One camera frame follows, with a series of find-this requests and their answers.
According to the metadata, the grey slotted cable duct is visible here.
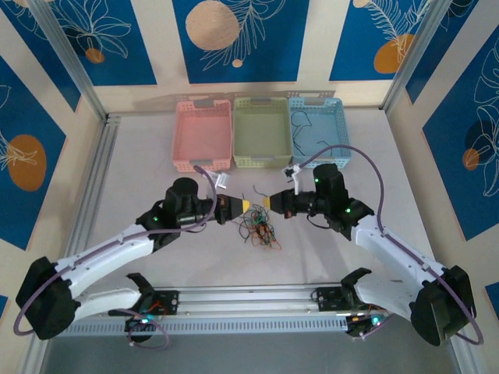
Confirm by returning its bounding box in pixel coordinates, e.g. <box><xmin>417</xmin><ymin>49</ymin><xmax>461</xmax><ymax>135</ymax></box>
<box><xmin>62</xmin><ymin>314</ymin><xmax>352</xmax><ymax>337</ymax></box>

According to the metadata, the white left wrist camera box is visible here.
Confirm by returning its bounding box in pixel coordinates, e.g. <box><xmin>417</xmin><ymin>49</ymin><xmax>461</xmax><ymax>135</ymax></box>
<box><xmin>210</xmin><ymin>170</ymin><xmax>232</xmax><ymax>192</ymax></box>

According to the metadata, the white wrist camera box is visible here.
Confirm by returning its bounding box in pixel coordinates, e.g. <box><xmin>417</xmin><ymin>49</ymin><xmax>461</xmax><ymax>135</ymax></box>
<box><xmin>281</xmin><ymin>163</ymin><xmax>304</xmax><ymax>196</ymax></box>
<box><xmin>210</xmin><ymin>170</ymin><xmax>232</xmax><ymax>192</ymax></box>

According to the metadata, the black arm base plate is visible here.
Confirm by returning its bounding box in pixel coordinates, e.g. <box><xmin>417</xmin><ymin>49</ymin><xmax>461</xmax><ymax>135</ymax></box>
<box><xmin>150</xmin><ymin>289</ymin><xmax>181</xmax><ymax>315</ymax></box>
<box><xmin>311</xmin><ymin>286</ymin><xmax>387</xmax><ymax>313</ymax></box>

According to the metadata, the controller board with green light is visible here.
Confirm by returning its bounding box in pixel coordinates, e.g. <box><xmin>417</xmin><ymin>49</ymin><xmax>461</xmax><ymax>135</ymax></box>
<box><xmin>123</xmin><ymin>309</ymin><xmax>165</xmax><ymax>344</ymax></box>
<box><xmin>345</xmin><ymin>311</ymin><xmax>391</xmax><ymax>340</ymax></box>

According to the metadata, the aluminium side rail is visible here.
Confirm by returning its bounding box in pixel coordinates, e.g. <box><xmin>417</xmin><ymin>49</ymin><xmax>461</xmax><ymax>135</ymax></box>
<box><xmin>19</xmin><ymin>115</ymin><xmax>122</xmax><ymax>374</ymax></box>

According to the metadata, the pink perforated plastic basket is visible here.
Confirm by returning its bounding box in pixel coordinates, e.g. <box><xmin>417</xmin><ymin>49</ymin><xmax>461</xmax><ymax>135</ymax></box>
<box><xmin>171</xmin><ymin>99</ymin><xmax>234</xmax><ymax>175</ymax></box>

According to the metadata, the blue floral wall panel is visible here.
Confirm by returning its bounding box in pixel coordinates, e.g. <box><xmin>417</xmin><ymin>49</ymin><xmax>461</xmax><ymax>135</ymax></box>
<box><xmin>0</xmin><ymin>5</ymin><xmax>83</xmax><ymax>113</ymax></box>
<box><xmin>172</xmin><ymin>0</ymin><xmax>310</xmax><ymax>84</ymax></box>
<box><xmin>328</xmin><ymin>0</ymin><xmax>444</xmax><ymax>83</ymax></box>
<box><xmin>422</xmin><ymin>37</ymin><xmax>499</xmax><ymax>242</ymax></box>
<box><xmin>45</xmin><ymin>0</ymin><xmax>157</xmax><ymax>87</ymax></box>
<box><xmin>404</xmin><ymin>0</ymin><xmax>481</xmax><ymax>105</ymax></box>
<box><xmin>0</xmin><ymin>55</ymin><xmax>68</xmax><ymax>252</ymax></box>

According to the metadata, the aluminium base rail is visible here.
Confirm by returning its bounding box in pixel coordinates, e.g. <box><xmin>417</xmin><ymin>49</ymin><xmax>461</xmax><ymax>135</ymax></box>
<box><xmin>77</xmin><ymin>282</ymin><xmax>391</xmax><ymax>315</ymax></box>

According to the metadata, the aluminium frame post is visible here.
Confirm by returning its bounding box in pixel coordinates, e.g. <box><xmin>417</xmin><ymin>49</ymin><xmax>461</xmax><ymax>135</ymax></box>
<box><xmin>27</xmin><ymin>0</ymin><xmax>108</xmax><ymax>122</ymax></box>
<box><xmin>382</xmin><ymin>0</ymin><xmax>457</xmax><ymax>114</ymax></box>

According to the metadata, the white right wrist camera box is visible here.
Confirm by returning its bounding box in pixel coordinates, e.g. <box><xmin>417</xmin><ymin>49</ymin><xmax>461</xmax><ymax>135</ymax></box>
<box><xmin>281</xmin><ymin>163</ymin><xmax>304</xmax><ymax>196</ymax></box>

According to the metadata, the green perforated plastic basket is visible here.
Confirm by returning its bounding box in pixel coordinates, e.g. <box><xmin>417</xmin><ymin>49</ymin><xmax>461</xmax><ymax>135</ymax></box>
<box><xmin>232</xmin><ymin>96</ymin><xmax>294</xmax><ymax>170</ymax></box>

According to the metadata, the blue perforated plastic basket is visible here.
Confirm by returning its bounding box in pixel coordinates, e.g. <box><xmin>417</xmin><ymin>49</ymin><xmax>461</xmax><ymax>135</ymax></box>
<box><xmin>287</xmin><ymin>97</ymin><xmax>354</xmax><ymax>171</ymax></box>

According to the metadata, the coloured wires pile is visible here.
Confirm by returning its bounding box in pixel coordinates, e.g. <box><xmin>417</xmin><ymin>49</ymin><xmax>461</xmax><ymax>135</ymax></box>
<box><xmin>253</xmin><ymin>217</ymin><xmax>274</xmax><ymax>241</ymax></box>
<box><xmin>249</xmin><ymin>224</ymin><xmax>285</xmax><ymax>251</ymax></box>

